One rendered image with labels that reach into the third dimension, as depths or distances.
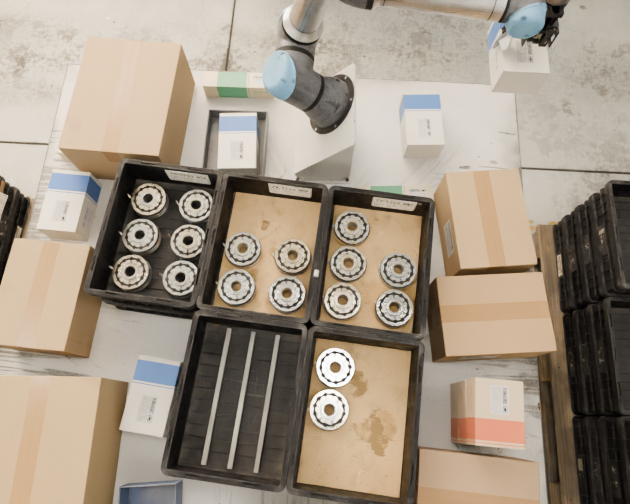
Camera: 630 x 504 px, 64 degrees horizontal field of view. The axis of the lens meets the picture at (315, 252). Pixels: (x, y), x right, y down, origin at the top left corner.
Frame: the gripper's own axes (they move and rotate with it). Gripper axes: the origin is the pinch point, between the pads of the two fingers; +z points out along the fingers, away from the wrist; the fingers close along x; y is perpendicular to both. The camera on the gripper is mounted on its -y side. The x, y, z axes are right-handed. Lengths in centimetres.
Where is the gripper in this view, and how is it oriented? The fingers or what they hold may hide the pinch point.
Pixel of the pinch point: (519, 46)
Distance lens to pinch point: 156.1
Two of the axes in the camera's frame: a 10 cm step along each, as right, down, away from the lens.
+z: -0.1, 3.0, 9.5
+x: 10.0, 0.5, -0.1
